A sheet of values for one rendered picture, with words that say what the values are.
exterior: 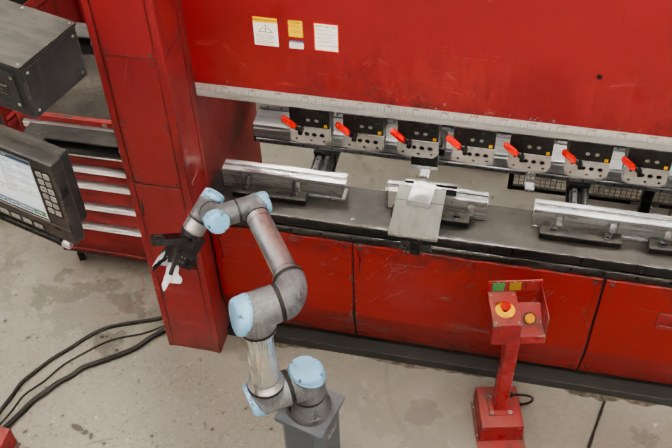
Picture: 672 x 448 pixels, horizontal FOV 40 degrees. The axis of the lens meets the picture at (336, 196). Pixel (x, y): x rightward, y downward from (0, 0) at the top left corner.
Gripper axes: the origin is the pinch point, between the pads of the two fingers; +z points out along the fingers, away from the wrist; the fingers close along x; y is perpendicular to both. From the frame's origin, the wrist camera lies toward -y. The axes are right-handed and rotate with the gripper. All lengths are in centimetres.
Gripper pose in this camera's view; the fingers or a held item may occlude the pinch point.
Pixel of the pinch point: (155, 280)
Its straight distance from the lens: 310.4
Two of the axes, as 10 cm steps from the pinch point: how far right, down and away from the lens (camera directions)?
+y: 7.5, 4.0, 5.3
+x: -4.0, -3.6, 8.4
